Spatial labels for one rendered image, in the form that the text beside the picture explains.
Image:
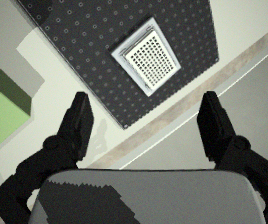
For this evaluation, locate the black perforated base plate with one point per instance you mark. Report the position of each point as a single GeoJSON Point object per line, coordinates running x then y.
{"type": "Point", "coordinates": [84, 32]}

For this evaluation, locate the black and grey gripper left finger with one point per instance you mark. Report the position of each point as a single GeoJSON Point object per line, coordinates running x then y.
{"type": "Point", "coordinates": [59, 151]}

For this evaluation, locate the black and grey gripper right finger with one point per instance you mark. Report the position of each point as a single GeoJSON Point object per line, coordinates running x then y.
{"type": "Point", "coordinates": [230, 151]}

